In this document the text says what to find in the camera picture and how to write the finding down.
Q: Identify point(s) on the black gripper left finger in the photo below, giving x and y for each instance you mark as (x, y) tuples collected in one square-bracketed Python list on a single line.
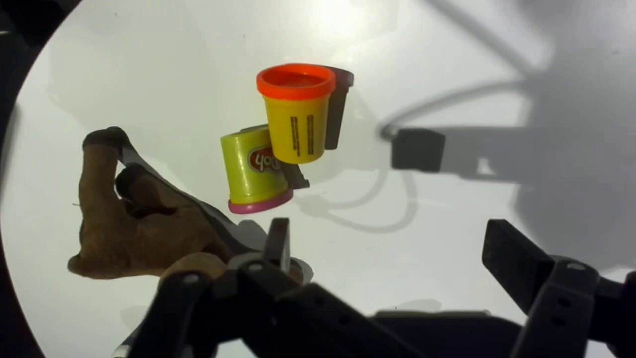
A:
[(265, 311)]

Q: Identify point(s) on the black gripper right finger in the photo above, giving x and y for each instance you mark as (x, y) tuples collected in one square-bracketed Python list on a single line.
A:
[(563, 299)]

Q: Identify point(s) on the play-doh can orange lid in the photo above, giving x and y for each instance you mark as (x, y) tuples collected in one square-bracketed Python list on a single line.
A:
[(297, 120)]

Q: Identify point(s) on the play-doh can pink lid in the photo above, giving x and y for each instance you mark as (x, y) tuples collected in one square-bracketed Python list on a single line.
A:
[(251, 175)]

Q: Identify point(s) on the brown moose plush toy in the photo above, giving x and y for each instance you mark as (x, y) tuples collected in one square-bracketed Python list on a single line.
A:
[(146, 231)]

